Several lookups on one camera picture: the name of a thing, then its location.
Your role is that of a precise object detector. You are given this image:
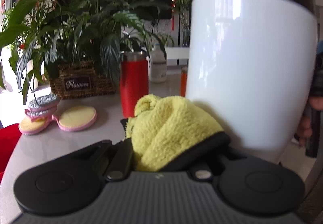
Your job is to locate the red thermos bottle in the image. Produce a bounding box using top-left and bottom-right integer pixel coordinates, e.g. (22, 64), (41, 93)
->
(119, 52), (149, 118)

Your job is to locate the white mug with black rim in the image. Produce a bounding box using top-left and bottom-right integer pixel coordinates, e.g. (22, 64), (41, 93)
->
(185, 0), (318, 164)

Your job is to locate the white low cabinet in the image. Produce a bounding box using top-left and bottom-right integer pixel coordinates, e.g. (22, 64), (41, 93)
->
(165, 46), (190, 66)

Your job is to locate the red plastic basin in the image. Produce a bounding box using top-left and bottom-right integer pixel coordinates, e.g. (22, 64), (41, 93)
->
(0, 123), (22, 174)

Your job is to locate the woven basket planter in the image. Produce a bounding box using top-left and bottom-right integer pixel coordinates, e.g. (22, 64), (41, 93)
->
(48, 61), (117, 100)

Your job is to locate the white plastic bottle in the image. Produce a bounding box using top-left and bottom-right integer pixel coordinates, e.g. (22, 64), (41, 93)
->
(149, 42), (167, 82)

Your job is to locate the glass vase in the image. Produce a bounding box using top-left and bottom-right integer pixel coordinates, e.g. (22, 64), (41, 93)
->
(180, 9), (190, 46)

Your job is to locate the person's right hand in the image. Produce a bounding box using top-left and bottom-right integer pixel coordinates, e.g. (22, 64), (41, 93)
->
(295, 95), (323, 148)

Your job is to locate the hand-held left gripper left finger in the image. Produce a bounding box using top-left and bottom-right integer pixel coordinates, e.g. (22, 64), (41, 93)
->
(68, 138), (133, 181)

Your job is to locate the peace lily plant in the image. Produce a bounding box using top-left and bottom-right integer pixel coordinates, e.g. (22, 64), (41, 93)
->
(0, 0), (174, 104)

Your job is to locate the silver round scouring pad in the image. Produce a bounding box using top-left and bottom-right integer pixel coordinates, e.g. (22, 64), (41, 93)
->
(28, 94), (61, 112)
(25, 106), (57, 118)

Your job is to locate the orange mug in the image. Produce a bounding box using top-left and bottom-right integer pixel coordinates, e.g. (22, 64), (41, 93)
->
(180, 66), (188, 97)

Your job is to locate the yellow cleaning cloth black trim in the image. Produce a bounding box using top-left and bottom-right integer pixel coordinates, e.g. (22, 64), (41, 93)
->
(121, 94), (231, 172)

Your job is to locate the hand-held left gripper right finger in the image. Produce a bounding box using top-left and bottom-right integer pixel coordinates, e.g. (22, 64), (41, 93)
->
(189, 147), (249, 181)

